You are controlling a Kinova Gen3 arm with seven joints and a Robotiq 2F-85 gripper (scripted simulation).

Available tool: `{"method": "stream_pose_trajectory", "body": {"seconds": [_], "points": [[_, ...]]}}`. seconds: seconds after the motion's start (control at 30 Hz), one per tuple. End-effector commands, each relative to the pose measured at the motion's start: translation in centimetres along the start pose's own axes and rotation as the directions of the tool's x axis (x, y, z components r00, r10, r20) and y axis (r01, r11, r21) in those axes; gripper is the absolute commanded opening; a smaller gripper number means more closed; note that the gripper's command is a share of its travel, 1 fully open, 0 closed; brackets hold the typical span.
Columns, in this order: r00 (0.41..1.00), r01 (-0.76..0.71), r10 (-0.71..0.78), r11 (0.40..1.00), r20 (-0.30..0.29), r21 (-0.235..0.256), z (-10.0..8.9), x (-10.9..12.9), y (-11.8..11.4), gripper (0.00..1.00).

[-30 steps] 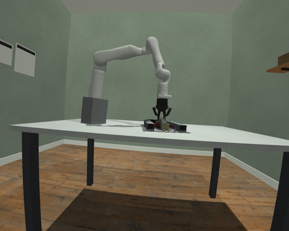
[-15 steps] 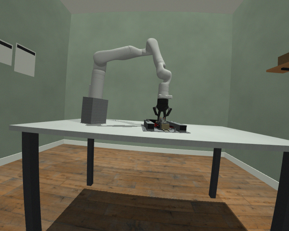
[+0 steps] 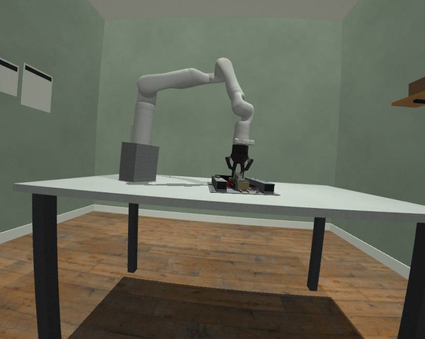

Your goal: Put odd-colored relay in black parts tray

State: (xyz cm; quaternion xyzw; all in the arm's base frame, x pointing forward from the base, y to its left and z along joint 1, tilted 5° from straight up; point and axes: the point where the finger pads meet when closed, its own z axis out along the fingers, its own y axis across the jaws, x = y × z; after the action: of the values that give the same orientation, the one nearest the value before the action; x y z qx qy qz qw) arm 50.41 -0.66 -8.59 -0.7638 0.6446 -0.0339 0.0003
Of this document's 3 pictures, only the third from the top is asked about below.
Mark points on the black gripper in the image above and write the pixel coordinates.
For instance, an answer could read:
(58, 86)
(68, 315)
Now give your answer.
(239, 155)

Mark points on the black parts tray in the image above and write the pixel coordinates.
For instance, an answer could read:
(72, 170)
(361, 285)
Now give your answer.
(224, 177)

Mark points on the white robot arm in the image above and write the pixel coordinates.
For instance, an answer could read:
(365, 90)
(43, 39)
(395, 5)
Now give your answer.
(149, 85)

